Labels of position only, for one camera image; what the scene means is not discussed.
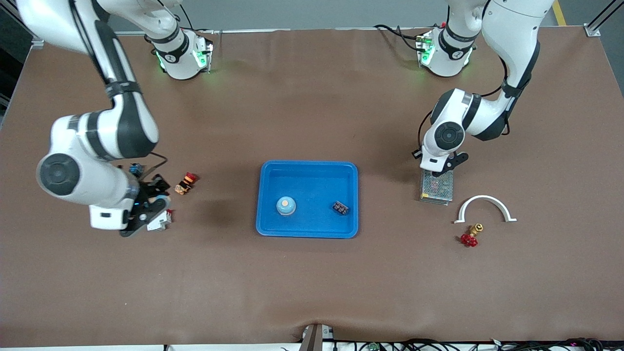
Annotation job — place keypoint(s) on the brown table cover mat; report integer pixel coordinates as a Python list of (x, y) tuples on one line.
[(312, 282)]

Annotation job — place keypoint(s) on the white circuit breaker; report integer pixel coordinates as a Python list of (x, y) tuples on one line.
[(161, 222)]

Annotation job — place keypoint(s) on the white arch pipe clamp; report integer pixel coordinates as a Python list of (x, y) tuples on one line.
[(483, 197)]

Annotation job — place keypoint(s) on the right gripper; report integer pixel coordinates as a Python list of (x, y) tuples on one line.
[(155, 187)]

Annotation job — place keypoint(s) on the blue plastic tray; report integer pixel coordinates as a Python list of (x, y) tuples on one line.
[(307, 195)]

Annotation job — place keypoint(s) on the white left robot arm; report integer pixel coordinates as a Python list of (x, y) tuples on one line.
[(512, 39)]

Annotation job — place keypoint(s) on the metal bracket at table edge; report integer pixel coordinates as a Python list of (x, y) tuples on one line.
[(314, 337)]

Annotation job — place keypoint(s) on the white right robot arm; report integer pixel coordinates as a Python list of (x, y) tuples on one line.
[(97, 136)]

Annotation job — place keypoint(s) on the yellow and red button switch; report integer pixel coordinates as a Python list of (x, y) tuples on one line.
[(185, 184)]

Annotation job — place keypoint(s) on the red and blue push button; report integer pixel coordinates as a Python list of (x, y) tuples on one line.
[(137, 169)]

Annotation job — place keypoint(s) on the black capacitor with print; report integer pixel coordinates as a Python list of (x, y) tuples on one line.
[(341, 208)]

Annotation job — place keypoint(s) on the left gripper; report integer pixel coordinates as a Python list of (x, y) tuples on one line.
[(416, 154)]

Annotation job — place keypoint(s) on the metal mesh power supply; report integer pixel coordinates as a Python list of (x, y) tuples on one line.
[(437, 190)]

